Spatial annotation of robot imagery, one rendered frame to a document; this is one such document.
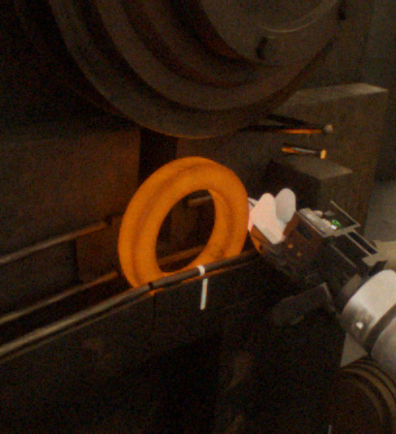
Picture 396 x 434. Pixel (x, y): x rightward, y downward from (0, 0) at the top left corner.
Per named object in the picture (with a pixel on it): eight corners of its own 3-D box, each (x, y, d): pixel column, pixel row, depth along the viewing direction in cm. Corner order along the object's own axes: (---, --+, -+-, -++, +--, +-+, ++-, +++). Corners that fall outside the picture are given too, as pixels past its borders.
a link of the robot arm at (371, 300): (398, 337, 94) (349, 362, 87) (369, 311, 96) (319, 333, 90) (431, 284, 89) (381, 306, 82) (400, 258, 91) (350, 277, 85)
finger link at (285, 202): (272, 168, 102) (320, 208, 97) (258, 202, 105) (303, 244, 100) (256, 170, 100) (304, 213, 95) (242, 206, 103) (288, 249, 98)
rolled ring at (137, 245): (258, 153, 95) (240, 145, 97) (137, 175, 83) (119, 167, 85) (243, 287, 101) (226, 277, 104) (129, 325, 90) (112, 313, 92)
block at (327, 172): (245, 305, 117) (263, 155, 108) (281, 293, 122) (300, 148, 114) (297, 335, 110) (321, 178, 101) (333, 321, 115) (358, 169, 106)
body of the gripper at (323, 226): (328, 197, 97) (400, 257, 90) (304, 248, 101) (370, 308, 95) (289, 207, 92) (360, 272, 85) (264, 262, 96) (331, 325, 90)
